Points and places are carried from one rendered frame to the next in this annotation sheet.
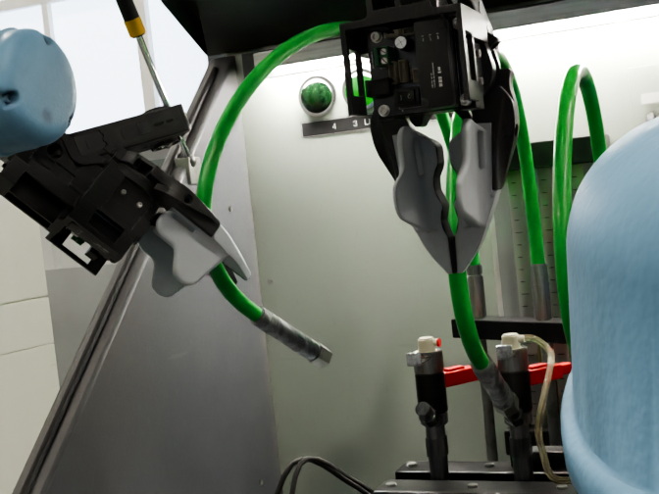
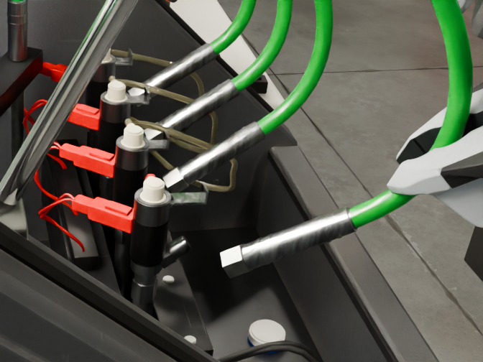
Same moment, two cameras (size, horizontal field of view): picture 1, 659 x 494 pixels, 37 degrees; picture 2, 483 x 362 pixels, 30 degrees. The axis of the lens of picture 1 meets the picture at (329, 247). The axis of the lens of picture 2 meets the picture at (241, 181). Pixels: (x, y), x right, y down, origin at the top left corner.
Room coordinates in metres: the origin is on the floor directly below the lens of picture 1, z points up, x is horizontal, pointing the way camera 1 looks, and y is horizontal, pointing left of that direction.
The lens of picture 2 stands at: (1.28, 0.37, 1.48)
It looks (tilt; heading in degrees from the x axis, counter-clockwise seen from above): 32 degrees down; 226
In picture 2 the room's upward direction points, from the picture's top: 9 degrees clockwise
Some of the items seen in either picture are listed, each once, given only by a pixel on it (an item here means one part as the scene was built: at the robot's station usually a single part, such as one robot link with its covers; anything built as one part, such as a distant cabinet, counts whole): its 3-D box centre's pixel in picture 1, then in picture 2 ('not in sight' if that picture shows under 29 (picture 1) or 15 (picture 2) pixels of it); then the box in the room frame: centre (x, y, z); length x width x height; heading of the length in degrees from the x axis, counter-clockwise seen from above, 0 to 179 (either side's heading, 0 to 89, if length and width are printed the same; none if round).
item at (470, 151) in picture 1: (466, 196); not in sight; (0.59, -0.08, 1.25); 0.06 x 0.03 x 0.09; 157
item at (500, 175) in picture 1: (478, 119); not in sight; (0.61, -0.10, 1.29); 0.05 x 0.02 x 0.09; 67
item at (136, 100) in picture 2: not in sight; (131, 96); (0.86, -0.22, 1.10); 0.03 x 0.02 x 0.01; 157
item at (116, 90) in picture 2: not in sight; (116, 97); (0.87, -0.23, 1.10); 0.02 x 0.02 x 0.03
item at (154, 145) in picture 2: (506, 349); (149, 141); (0.89, -0.15, 1.10); 0.03 x 0.02 x 0.01; 157
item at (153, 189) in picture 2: (429, 352); (152, 196); (0.93, -0.08, 1.10); 0.02 x 0.02 x 0.03
